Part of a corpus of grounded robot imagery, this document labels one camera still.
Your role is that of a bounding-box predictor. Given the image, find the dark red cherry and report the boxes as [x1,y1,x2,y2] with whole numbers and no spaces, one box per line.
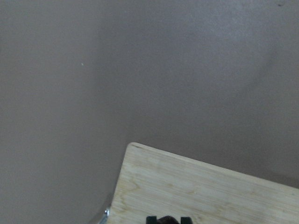
[157,216,180,224]

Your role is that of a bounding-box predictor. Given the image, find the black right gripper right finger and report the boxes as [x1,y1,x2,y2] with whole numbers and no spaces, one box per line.
[180,217,192,224]

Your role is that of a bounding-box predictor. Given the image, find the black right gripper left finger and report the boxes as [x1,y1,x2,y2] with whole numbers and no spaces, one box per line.
[146,216,157,224]

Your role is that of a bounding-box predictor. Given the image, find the wooden cutting board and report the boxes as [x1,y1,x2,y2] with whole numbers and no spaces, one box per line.
[108,142,299,224]

